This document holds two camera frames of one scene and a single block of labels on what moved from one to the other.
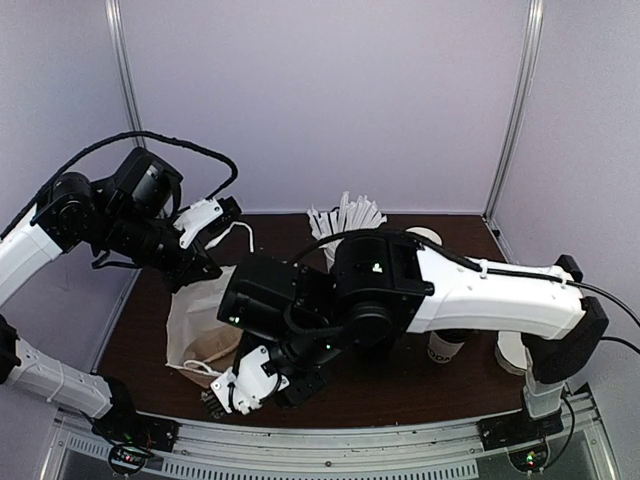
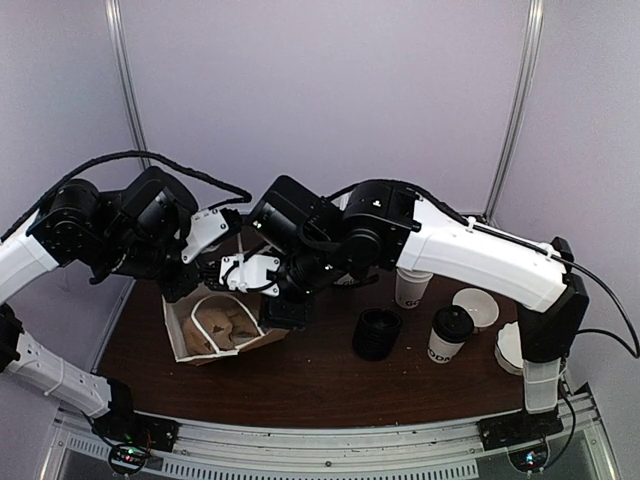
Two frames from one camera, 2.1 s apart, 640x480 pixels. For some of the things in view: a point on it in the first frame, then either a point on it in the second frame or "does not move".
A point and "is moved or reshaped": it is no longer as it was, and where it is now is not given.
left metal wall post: (116, 21) does not move
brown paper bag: (200, 344) is moved or reshaped
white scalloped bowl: (511, 353) does not move
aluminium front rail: (455, 452) does not move
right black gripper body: (303, 391) -> (302, 315)
